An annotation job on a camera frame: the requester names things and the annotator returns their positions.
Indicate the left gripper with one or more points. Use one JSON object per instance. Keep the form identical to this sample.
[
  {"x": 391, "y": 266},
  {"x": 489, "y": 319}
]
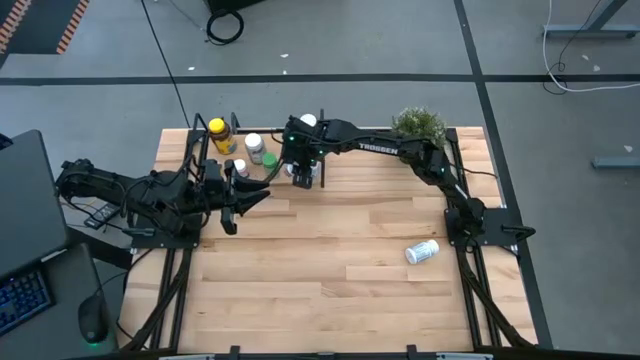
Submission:
[{"x": 215, "y": 192}]

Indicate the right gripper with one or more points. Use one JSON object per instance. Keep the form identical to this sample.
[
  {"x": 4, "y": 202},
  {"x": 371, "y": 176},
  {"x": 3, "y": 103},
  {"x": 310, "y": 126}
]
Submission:
[{"x": 302, "y": 161}]

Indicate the small white bottle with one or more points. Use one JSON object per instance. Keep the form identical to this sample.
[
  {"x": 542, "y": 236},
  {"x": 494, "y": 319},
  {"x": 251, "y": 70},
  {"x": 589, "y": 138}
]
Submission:
[{"x": 288, "y": 170}]

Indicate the pink bottle white cap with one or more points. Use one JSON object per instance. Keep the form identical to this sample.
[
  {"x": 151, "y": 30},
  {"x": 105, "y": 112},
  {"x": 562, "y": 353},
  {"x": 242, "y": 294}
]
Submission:
[{"x": 241, "y": 167}]

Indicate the green medicine bottle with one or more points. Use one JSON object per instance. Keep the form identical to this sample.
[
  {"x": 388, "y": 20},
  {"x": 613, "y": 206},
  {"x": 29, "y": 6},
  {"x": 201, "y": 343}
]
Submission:
[{"x": 270, "y": 161}]

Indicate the large white bottle maroon label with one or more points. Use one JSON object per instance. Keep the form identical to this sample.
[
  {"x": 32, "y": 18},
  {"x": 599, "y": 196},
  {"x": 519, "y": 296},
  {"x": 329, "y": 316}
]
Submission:
[{"x": 308, "y": 119}]

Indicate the clear gummy bottle white cap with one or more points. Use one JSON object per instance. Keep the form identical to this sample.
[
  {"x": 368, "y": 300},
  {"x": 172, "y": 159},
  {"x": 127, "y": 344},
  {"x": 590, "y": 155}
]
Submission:
[{"x": 255, "y": 147}]

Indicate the amber bottle yellow cap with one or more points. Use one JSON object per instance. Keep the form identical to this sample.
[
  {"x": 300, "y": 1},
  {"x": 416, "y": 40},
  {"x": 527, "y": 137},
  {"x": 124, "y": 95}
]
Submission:
[{"x": 222, "y": 137}]

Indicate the white bottle blue striped label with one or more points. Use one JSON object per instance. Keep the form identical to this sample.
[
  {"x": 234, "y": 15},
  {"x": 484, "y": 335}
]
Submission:
[{"x": 422, "y": 251}]

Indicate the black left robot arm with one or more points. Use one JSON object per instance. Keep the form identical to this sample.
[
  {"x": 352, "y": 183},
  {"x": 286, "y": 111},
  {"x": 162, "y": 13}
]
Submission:
[{"x": 100, "y": 180}]

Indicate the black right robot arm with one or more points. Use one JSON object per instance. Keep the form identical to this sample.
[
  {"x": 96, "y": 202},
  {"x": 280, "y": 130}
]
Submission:
[{"x": 380, "y": 147}]

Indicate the potted green plant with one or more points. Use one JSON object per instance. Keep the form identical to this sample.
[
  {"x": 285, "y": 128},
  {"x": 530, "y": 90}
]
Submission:
[{"x": 417, "y": 125}]

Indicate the small black remote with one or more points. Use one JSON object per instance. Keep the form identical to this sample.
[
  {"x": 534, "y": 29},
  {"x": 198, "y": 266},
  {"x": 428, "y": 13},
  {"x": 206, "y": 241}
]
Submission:
[{"x": 102, "y": 215}]

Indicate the black box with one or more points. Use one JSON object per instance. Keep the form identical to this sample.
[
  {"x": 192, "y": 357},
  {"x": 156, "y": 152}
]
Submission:
[{"x": 235, "y": 4}]

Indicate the black computer mouse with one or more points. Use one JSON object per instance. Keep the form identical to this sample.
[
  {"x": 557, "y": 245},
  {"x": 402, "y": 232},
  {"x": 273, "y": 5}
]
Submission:
[{"x": 92, "y": 320}]

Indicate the dark grey desk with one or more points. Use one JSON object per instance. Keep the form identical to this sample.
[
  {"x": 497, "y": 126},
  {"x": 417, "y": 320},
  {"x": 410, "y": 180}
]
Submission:
[{"x": 30, "y": 200}]

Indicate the backlit keyboard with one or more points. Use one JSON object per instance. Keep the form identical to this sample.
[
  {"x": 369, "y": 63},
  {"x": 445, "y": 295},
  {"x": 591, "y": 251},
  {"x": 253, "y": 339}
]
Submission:
[{"x": 22, "y": 300}]

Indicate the black orange striped floor mat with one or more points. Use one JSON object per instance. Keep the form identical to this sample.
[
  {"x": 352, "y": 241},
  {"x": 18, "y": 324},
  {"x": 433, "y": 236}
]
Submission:
[{"x": 30, "y": 25}]

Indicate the grey desk foot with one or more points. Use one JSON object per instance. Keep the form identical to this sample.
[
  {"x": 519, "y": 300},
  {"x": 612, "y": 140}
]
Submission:
[
  {"x": 615, "y": 162},
  {"x": 590, "y": 31}
]

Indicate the black frame wooden shelf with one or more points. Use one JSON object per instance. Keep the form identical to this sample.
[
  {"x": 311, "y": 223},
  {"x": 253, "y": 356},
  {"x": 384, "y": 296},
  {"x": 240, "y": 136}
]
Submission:
[{"x": 324, "y": 175}]

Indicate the silver frame bracket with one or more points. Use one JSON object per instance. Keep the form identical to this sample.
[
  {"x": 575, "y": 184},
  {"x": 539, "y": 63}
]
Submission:
[
  {"x": 465, "y": 356},
  {"x": 187, "y": 356}
]

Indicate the black aluminium table frame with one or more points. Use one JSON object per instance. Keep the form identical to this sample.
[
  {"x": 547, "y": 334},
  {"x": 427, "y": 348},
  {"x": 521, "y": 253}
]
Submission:
[{"x": 465, "y": 300}]

